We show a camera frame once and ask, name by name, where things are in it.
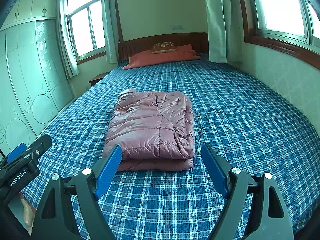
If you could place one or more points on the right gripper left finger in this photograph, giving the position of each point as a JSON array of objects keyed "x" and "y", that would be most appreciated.
[{"x": 55, "y": 218}]

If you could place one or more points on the wall power socket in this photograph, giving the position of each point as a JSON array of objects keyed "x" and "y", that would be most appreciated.
[{"x": 177, "y": 27}]

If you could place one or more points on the window curtain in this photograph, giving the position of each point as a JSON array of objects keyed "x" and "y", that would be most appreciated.
[
  {"x": 64, "y": 42},
  {"x": 110, "y": 28},
  {"x": 223, "y": 32}
]

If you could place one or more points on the brown embroidered pillow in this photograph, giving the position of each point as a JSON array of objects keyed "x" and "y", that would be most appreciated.
[{"x": 163, "y": 48}]

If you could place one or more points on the orange folded blanket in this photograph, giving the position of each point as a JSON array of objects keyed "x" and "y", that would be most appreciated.
[{"x": 145, "y": 58}]

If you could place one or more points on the wooden bedside table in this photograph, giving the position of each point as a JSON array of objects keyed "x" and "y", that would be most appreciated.
[{"x": 97, "y": 78}]

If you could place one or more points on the dark wooden headboard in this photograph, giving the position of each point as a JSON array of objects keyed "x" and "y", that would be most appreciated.
[{"x": 198, "y": 41}]

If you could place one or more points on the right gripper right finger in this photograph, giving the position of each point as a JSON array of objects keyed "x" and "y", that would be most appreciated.
[{"x": 268, "y": 217}]

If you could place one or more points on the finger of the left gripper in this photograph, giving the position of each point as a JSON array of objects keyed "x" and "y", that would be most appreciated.
[
  {"x": 17, "y": 152},
  {"x": 35, "y": 151}
]

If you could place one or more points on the left window outer curtain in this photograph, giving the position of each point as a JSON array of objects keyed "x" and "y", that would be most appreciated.
[{"x": 64, "y": 42}]

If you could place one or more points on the pink puffer jacket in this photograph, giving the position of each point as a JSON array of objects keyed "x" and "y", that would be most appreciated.
[{"x": 155, "y": 131}]

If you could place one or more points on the window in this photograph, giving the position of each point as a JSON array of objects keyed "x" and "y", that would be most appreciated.
[
  {"x": 85, "y": 25},
  {"x": 288, "y": 26}
]

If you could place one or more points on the left window inner curtain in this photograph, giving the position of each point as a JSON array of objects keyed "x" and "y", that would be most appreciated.
[{"x": 110, "y": 28}]

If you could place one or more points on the left window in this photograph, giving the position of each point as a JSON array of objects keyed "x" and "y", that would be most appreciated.
[{"x": 85, "y": 25}]

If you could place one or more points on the white sliding wardrobe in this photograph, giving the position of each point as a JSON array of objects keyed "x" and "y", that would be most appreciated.
[{"x": 34, "y": 86}]

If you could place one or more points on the right window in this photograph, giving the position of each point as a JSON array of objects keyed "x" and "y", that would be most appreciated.
[{"x": 288, "y": 26}]

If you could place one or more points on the right window curtain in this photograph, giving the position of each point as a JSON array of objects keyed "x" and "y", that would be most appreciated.
[{"x": 223, "y": 32}]

